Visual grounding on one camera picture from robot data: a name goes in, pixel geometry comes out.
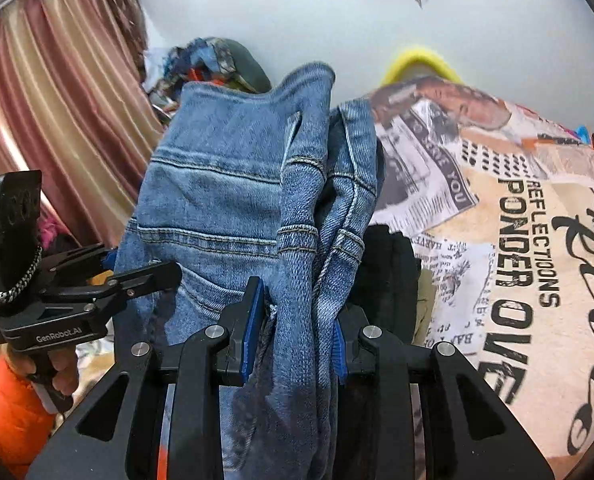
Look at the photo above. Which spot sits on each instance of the yellow round cushion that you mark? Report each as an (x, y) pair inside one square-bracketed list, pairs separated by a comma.
[(417, 60)]

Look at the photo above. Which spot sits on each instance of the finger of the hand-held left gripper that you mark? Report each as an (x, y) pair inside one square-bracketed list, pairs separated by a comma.
[(72, 262), (137, 277)]

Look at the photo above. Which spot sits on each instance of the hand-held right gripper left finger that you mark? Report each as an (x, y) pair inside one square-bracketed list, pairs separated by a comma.
[(251, 340)]

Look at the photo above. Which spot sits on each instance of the newspaper printed blanket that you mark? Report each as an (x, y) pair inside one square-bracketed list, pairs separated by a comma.
[(517, 220)]

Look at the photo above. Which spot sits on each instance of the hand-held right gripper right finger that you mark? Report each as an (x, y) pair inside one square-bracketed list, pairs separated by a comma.
[(340, 355)]

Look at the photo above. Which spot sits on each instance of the black cloth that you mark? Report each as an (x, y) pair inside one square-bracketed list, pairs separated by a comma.
[(392, 280)]

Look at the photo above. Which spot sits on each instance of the striped pink curtain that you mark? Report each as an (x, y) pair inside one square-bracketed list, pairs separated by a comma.
[(52, 110)]

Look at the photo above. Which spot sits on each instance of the blue denim pants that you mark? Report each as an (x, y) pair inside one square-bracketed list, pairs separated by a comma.
[(217, 200)]

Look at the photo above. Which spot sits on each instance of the person's left forearm orange sleeve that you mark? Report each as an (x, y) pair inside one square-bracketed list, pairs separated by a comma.
[(14, 415)]

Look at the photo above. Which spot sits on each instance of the pile of mixed clothes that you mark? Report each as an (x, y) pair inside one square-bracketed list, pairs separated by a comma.
[(217, 65)]

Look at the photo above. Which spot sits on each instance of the person's left hand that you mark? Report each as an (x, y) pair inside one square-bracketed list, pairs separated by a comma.
[(62, 367)]

